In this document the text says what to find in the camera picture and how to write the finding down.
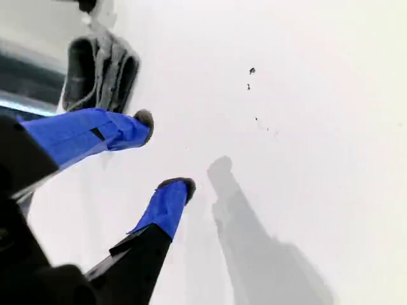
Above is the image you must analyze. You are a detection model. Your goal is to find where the grey white-striped towel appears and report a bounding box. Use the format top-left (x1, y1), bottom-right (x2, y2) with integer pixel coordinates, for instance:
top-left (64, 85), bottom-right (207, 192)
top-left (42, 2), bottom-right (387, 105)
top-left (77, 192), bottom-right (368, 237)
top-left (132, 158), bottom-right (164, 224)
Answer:
top-left (61, 31), bottom-right (141, 114)

